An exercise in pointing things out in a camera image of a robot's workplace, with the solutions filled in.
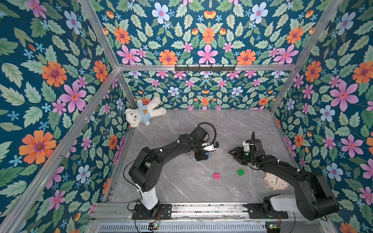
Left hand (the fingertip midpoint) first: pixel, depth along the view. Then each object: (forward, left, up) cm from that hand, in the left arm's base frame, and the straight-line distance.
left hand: (207, 150), depth 88 cm
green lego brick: (-13, -19, -7) cm, 24 cm away
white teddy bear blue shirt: (+31, +49, +2) cm, 58 cm away
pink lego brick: (-14, -4, -6) cm, 16 cm away
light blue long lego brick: (+1, -1, -6) cm, 7 cm away
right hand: (-2, -16, -1) cm, 16 cm away
